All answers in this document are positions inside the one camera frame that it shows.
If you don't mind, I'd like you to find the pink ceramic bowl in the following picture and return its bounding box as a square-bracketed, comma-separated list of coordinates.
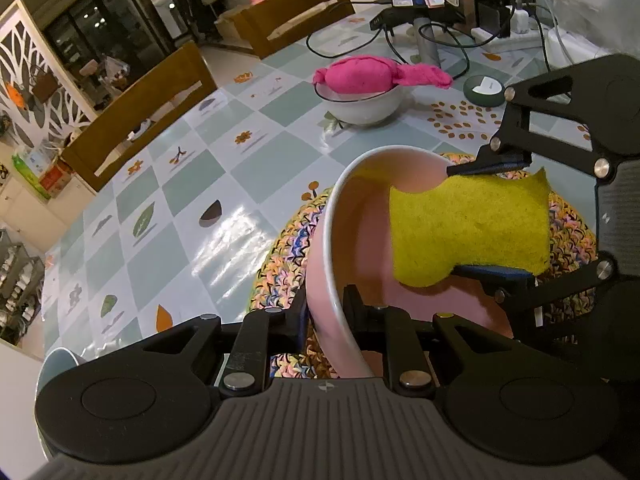
[306, 145, 512, 378]

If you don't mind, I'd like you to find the yellow sponge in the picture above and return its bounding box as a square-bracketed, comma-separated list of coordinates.
[390, 170, 551, 287]

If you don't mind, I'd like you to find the light blue bowl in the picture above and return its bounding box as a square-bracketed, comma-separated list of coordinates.
[36, 347, 86, 394]

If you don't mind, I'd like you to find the white bowl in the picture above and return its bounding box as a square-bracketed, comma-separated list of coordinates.
[314, 84, 405, 127]

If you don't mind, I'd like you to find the colourful woven placemat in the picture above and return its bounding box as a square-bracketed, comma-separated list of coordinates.
[248, 152, 599, 380]

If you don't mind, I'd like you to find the white power strip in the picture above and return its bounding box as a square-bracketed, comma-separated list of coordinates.
[471, 4, 544, 52]

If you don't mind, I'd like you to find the patterned tablecloth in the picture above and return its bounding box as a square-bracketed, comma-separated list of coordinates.
[42, 10, 551, 359]

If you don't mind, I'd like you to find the phone on stand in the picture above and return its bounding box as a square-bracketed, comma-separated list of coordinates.
[369, 0, 465, 67]

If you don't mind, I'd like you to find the pink cloth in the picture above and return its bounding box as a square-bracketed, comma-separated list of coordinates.
[312, 55, 452, 94]

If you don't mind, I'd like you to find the shoe rack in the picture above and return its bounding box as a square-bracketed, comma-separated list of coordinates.
[0, 229, 44, 346]

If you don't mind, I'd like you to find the left wooden chair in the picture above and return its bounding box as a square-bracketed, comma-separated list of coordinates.
[61, 41, 217, 192]

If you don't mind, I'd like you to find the wooden chair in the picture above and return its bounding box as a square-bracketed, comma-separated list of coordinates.
[61, 41, 217, 192]
[232, 0, 355, 60]

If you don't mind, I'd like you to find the right wooden chair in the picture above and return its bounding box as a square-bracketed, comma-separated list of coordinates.
[232, 0, 355, 60]

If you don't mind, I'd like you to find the black cable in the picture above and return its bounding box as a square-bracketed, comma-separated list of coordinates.
[304, 0, 566, 82]

